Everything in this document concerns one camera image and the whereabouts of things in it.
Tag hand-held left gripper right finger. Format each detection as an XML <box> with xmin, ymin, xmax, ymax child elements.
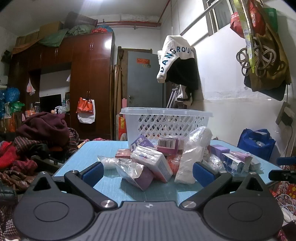
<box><xmin>180</xmin><ymin>162</ymin><xmax>266</xmax><ymax>210</ymax></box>

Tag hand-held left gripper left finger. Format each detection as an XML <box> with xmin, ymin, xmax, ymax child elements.
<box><xmin>30</xmin><ymin>162</ymin><xmax>118</xmax><ymax>210</ymax></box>

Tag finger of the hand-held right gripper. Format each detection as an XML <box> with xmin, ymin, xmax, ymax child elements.
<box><xmin>269</xmin><ymin>170</ymin><xmax>296</xmax><ymax>181</ymax></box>
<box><xmin>276</xmin><ymin>156</ymin><xmax>296</xmax><ymax>166</ymax></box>

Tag purple lettered box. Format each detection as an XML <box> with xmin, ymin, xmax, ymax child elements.
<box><xmin>130</xmin><ymin>134</ymin><xmax>155</xmax><ymax>153</ymax></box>

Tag white plastic lattice basket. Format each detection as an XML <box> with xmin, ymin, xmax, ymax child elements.
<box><xmin>120</xmin><ymin>107</ymin><xmax>213</xmax><ymax>149</ymax></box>

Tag red printed cloth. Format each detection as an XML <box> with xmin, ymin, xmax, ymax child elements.
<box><xmin>273</xmin><ymin>181</ymin><xmax>296</xmax><ymax>200</ymax></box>

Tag crinkled clear plastic bag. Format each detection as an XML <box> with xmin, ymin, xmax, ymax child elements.
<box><xmin>203</xmin><ymin>153</ymin><xmax>226</xmax><ymax>173</ymax></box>

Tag clear bag with white item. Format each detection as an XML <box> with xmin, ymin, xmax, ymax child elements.
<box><xmin>97</xmin><ymin>156</ymin><xmax>121</xmax><ymax>171</ymax></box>

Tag small purple box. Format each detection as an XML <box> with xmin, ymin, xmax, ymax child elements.
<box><xmin>209</xmin><ymin>144</ymin><xmax>230</xmax><ymax>160</ymax></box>

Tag orange packet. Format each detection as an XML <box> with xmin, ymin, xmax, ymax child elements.
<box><xmin>166</xmin><ymin>154</ymin><xmax>183</xmax><ymax>175</ymax></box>

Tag purple white carton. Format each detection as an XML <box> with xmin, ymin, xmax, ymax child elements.
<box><xmin>221</xmin><ymin>152</ymin><xmax>253</xmax><ymax>173</ymax></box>

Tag small red box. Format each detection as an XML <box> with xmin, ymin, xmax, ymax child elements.
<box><xmin>115</xmin><ymin>149</ymin><xmax>133</xmax><ymax>159</ymax></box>

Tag blue tote bag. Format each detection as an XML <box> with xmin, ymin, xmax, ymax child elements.
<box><xmin>237</xmin><ymin>128</ymin><xmax>276</xmax><ymax>162</ymax></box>

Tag pink box with barcode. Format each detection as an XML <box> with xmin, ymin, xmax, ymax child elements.
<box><xmin>157</xmin><ymin>137</ymin><xmax>186</xmax><ymax>155</ymax></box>

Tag purple soap in clear wrap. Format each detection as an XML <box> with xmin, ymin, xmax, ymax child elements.
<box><xmin>115</xmin><ymin>159</ymin><xmax>154</xmax><ymax>192</ymax></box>

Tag white purple soap pack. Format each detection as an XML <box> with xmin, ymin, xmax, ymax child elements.
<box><xmin>131</xmin><ymin>146</ymin><xmax>173</xmax><ymax>183</ymax></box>

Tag orange white plastic bag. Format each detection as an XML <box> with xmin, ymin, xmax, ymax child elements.
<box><xmin>76</xmin><ymin>97</ymin><xmax>96</xmax><ymax>124</ymax></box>

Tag maroon cloth bundle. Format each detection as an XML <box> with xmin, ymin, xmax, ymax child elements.
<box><xmin>16</xmin><ymin>112</ymin><xmax>70</xmax><ymax>146</ymax></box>

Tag pile of mixed clothes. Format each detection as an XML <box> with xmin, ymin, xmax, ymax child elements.
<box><xmin>0</xmin><ymin>127</ymin><xmax>80</xmax><ymax>241</ymax></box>

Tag black monitor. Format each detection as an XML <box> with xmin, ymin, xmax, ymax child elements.
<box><xmin>39</xmin><ymin>94</ymin><xmax>62</xmax><ymax>114</ymax></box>

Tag metal crutches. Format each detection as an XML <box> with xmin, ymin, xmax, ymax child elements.
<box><xmin>165</xmin><ymin>85</ymin><xmax>184</xmax><ymax>109</ymax></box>

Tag brown hanging bag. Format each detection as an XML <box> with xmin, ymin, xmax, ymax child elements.
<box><xmin>244</xmin><ymin>22</ymin><xmax>292</xmax><ymax>92</ymax></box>

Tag brown wooden wardrobe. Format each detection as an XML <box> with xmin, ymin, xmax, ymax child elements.
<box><xmin>9</xmin><ymin>32</ymin><xmax>115</xmax><ymax>141</ymax></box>

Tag black hanging garment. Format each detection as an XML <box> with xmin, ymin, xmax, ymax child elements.
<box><xmin>165</xmin><ymin>58</ymin><xmax>200</xmax><ymax>106</ymax></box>

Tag grey metal door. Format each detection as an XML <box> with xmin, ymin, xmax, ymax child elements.
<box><xmin>127</xmin><ymin>51</ymin><xmax>167</xmax><ymax>109</ymax></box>

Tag small hanging plastic bag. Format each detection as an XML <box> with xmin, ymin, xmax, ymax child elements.
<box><xmin>26</xmin><ymin>79</ymin><xmax>36</xmax><ymax>96</ymax></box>

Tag blue plastic bag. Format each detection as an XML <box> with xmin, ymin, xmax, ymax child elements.
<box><xmin>0</xmin><ymin>87</ymin><xmax>21</xmax><ymax>104</ymax></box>

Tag white lettered garment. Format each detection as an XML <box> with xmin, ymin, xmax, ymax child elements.
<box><xmin>157</xmin><ymin>35</ymin><xmax>194</xmax><ymax>83</ymax></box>

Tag green cloth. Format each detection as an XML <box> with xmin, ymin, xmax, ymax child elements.
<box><xmin>39</xmin><ymin>24</ymin><xmax>99</xmax><ymax>47</ymax></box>

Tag red plastic hanging bag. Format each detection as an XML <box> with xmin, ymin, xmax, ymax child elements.
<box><xmin>230</xmin><ymin>0</ymin><xmax>266</xmax><ymax>39</ymax></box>

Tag cardboard box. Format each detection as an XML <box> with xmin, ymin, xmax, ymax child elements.
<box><xmin>38</xmin><ymin>21</ymin><xmax>64</xmax><ymax>39</ymax></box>

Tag red ceiling pipe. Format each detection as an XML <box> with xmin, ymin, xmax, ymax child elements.
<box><xmin>97</xmin><ymin>20</ymin><xmax>162</xmax><ymax>30</ymax></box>

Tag white cables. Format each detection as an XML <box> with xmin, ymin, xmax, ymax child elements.
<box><xmin>276</xmin><ymin>194</ymin><xmax>296</xmax><ymax>224</ymax></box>

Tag coiled grey rope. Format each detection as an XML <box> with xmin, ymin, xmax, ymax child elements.
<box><xmin>236</xmin><ymin>35</ymin><xmax>285</xmax><ymax>77</ymax></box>

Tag yellow green strap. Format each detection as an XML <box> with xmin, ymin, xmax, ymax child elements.
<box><xmin>233</xmin><ymin>0</ymin><xmax>258</xmax><ymax>74</ymax></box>

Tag metal rail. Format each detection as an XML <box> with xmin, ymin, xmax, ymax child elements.
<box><xmin>180</xmin><ymin>2</ymin><xmax>216</xmax><ymax>36</ymax></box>

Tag window frame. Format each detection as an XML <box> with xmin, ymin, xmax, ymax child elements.
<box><xmin>203</xmin><ymin>0</ymin><xmax>237</xmax><ymax>33</ymax></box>

